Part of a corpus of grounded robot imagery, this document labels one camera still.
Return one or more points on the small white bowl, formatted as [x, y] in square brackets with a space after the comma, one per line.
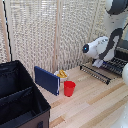
[64, 79]

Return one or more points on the blue hardcover book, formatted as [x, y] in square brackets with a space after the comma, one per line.
[46, 80]

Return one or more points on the woven rattan folding screen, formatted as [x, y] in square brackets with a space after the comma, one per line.
[30, 33]

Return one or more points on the yellow food pieces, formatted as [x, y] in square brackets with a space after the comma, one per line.
[62, 74]

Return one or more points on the red plastic cup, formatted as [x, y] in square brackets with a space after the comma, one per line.
[69, 89]

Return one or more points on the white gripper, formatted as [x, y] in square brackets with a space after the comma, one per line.
[98, 63]

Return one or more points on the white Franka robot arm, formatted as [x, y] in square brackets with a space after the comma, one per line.
[100, 46]

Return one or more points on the thin black pole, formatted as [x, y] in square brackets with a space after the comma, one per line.
[8, 33]

